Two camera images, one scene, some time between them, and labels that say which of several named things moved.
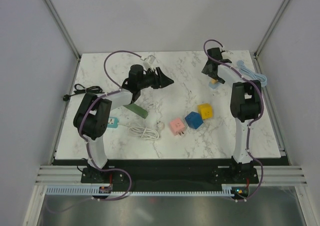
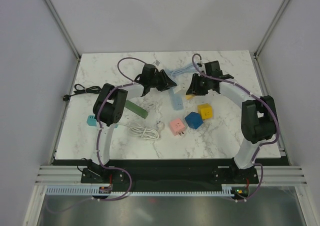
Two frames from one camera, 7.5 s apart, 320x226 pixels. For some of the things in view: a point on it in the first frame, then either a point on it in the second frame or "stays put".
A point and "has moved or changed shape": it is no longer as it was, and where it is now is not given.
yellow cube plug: [205, 110] stays put
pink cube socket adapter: [177, 127] stays put
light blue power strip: [213, 85] has moved or changed shape
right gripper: [205, 70] → [194, 88]
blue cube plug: [194, 120] stays put
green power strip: [136, 110] stays put
